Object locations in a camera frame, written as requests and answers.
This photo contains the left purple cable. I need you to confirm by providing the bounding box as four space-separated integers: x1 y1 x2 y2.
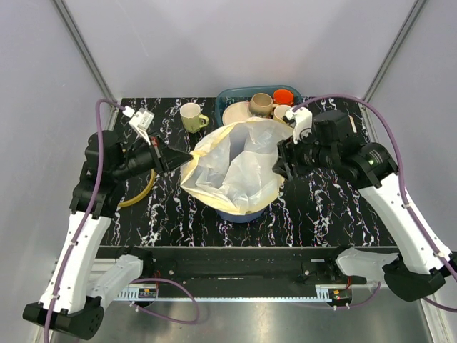
42 99 200 343

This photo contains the connector box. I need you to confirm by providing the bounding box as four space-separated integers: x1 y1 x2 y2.
138 287 158 300
329 288 353 307

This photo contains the roll of cream trash bags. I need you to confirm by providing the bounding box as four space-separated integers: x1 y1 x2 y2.
348 115 357 134

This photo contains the yellow bin rim ring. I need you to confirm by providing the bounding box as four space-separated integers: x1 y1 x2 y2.
117 167 157 208

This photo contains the yellow green ceramic mug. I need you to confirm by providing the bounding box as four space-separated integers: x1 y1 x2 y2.
179 103 209 134

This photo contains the cream translucent trash bag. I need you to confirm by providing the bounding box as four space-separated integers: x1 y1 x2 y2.
180 117 293 215

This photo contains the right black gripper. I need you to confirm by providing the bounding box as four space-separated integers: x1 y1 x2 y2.
272 126 338 182

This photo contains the perforated cable duct strip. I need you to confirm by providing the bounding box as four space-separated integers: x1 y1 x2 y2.
114 287 331 303

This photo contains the right connector box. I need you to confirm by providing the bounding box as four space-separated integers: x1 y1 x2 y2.
329 288 353 307

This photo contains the cream pink floral plate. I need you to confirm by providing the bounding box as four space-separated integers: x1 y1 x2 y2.
222 101 252 126

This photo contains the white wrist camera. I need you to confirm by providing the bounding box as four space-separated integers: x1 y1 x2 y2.
122 106 154 145
282 107 313 144

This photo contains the blue trash bin yellow rim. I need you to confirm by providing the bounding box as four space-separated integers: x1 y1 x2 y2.
214 121 265 224

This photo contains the purple cable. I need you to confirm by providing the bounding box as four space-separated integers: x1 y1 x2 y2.
42 99 200 343
291 93 457 310

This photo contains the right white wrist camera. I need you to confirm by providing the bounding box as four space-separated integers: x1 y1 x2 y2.
282 107 313 144

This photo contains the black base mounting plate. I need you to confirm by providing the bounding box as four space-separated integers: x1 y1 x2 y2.
96 246 368 287

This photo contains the pale yellow mug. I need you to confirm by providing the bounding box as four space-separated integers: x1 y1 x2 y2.
273 104 291 125

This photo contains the beige brown ceramic mug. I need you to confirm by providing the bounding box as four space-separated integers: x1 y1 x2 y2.
249 93 273 118

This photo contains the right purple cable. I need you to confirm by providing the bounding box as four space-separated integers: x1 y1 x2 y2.
291 93 457 310

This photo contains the left connector box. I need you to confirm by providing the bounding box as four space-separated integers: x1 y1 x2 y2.
138 287 158 300

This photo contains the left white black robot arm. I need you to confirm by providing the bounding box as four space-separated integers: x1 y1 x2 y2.
22 130 192 342

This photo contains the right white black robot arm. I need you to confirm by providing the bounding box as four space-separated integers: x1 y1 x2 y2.
273 108 456 302

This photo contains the orange cup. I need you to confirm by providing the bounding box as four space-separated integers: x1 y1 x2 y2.
272 89 294 106

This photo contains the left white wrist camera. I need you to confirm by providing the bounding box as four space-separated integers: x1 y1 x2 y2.
122 106 154 145

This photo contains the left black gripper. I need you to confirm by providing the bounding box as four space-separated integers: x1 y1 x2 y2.
113 129 194 181

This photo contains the teal plastic basket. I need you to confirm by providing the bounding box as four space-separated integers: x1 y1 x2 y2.
214 85 303 126

